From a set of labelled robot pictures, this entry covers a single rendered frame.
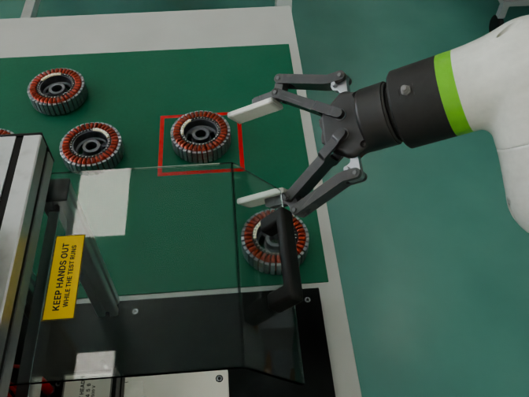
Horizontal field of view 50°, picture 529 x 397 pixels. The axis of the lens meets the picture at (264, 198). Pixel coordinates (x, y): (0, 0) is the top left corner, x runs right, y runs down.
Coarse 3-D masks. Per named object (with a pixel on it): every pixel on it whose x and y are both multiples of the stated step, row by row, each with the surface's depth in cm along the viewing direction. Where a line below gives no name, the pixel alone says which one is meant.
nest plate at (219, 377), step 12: (204, 372) 79; (216, 372) 79; (156, 384) 78; (168, 384) 78; (180, 384) 78; (192, 384) 78; (204, 384) 78; (216, 384) 78; (144, 396) 77; (156, 396) 77; (168, 396) 77; (180, 396) 77; (192, 396) 77; (204, 396) 77; (216, 396) 77; (228, 396) 77
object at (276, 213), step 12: (276, 216) 61; (288, 216) 61; (264, 228) 62; (276, 228) 62; (288, 228) 60; (288, 240) 59; (288, 252) 58; (288, 264) 57; (288, 276) 56; (300, 276) 57; (288, 288) 55; (300, 288) 56; (276, 300) 56; (288, 300) 55; (300, 300) 55
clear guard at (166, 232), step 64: (64, 192) 62; (128, 192) 62; (192, 192) 62; (256, 192) 65; (128, 256) 57; (192, 256) 57; (256, 256) 59; (64, 320) 53; (128, 320) 53; (192, 320) 53; (256, 320) 54
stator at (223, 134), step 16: (192, 112) 110; (208, 112) 111; (176, 128) 107; (192, 128) 110; (208, 128) 110; (224, 128) 107; (176, 144) 105; (192, 144) 105; (208, 144) 105; (224, 144) 106; (192, 160) 106; (208, 160) 107
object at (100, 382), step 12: (60, 384) 64; (72, 384) 64; (84, 384) 64; (96, 384) 64; (108, 384) 64; (120, 384) 66; (132, 384) 68; (144, 384) 69; (60, 396) 63; (72, 396) 63; (84, 396) 63; (96, 396) 63; (108, 396) 63; (120, 396) 65; (132, 396) 67
